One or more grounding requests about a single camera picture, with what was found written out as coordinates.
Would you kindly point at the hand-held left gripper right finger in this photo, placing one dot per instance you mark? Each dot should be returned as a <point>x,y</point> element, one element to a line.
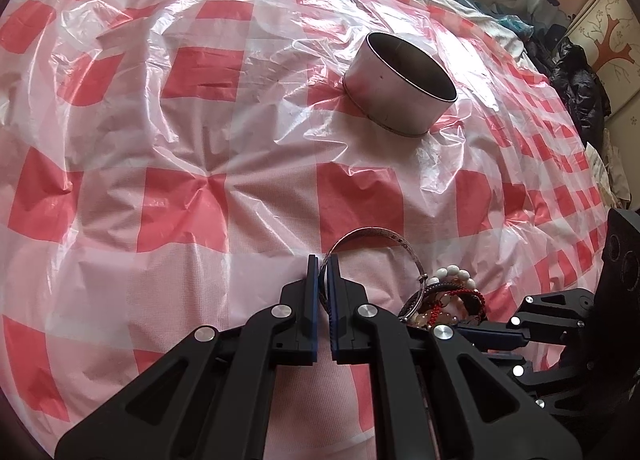
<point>334,290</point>

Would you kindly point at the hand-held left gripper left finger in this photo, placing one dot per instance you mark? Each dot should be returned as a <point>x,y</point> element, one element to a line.
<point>312,290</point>

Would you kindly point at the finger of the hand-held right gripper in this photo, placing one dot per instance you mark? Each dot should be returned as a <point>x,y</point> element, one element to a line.
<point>545,377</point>
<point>495,332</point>

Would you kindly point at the silver bangle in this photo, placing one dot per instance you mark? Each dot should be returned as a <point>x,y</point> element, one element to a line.
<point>372,230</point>

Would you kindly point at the round metal tin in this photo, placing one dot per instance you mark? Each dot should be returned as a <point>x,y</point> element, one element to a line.
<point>387,89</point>

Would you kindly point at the white crumpled cloth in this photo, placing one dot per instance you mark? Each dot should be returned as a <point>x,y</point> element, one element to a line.
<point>607,179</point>

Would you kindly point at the red checked plastic sheet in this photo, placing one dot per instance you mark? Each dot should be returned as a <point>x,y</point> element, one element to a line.
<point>200,164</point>

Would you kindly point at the black jacket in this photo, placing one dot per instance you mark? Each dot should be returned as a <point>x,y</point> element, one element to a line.
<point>582,84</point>

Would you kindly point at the cream wardrobe with tree print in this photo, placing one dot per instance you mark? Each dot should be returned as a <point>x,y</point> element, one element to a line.
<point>612,39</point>

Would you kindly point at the blue plastic bag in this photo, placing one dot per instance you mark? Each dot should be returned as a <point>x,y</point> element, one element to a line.
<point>515,22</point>

